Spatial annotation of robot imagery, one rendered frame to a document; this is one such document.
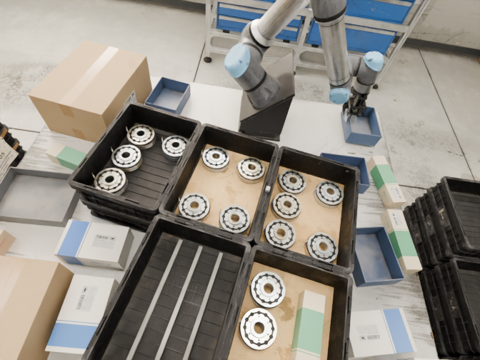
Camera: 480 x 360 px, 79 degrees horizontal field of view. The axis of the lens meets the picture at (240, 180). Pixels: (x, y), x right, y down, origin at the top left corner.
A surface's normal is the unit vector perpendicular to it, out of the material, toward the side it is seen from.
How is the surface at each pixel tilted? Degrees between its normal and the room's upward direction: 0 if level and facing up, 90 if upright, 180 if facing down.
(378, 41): 90
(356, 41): 90
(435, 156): 0
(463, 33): 90
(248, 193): 0
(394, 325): 0
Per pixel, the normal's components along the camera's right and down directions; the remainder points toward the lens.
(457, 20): -0.10, 0.83
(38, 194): 0.11, -0.55
